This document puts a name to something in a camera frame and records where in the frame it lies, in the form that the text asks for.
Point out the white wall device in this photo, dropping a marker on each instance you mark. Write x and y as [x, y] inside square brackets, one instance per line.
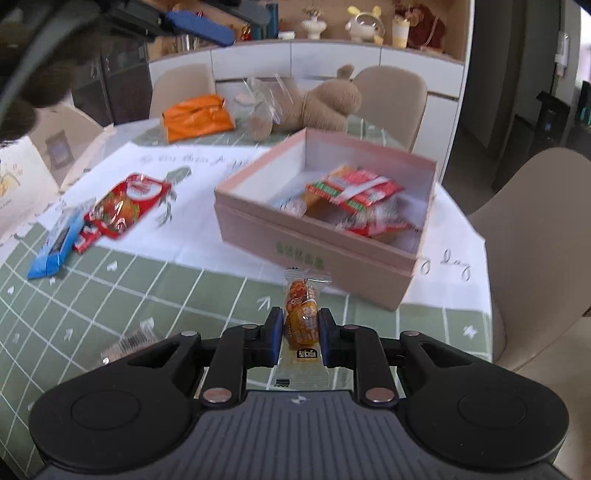
[561, 53]

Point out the small red figurine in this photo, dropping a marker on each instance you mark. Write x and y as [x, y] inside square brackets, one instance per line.
[246, 33]

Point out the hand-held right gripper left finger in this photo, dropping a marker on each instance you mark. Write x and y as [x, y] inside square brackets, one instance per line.
[276, 332]

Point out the beige chair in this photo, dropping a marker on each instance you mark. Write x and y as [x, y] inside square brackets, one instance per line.
[392, 97]
[540, 230]
[55, 124]
[180, 87]

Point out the white sideboard cabinet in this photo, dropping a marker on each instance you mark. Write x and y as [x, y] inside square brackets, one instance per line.
[323, 55]

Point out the clear plastic snack packet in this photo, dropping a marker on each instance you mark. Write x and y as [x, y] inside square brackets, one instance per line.
[270, 99]

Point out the small red snack packet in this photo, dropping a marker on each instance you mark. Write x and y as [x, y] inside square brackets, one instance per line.
[87, 240]

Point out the yellow cup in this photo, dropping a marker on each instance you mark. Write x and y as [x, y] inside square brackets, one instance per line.
[400, 33]

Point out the pile of mixed snack packets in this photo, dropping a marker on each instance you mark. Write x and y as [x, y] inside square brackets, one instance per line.
[364, 194]

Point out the teal bottle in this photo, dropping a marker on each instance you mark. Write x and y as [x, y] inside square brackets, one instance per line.
[272, 23]

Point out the white bunny figurine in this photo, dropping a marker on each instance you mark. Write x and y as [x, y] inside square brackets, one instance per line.
[364, 25]

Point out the blue snack packet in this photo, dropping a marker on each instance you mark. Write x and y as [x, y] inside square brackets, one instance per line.
[51, 256]

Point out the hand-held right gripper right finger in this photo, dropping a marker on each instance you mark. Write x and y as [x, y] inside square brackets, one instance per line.
[324, 334]

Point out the pink cardboard box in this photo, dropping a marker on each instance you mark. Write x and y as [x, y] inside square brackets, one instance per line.
[286, 240]

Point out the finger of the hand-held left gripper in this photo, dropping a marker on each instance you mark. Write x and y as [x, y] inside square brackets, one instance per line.
[198, 25]
[251, 10]

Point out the black water dispenser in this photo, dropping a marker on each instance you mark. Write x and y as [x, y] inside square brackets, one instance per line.
[551, 120]

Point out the brown plush toy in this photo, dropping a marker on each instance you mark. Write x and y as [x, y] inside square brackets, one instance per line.
[323, 106]

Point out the dark glass cabinet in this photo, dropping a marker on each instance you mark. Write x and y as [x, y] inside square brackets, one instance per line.
[124, 87]

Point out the orange bag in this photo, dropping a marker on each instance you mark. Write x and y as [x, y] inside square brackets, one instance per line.
[194, 117]

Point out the large red snack packet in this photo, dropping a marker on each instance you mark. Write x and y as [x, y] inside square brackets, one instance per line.
[124, 203]

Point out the red ornament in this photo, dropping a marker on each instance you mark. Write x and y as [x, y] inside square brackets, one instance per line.
[427, 27]

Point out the white vase with flowers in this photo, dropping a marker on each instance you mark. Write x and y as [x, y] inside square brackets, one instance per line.
[314, 25]

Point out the clear barcode snack packet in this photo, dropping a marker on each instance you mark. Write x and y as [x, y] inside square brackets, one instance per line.
[131, 341]

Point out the orange sausage snack packet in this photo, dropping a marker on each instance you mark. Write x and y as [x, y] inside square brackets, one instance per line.
[302, 318]

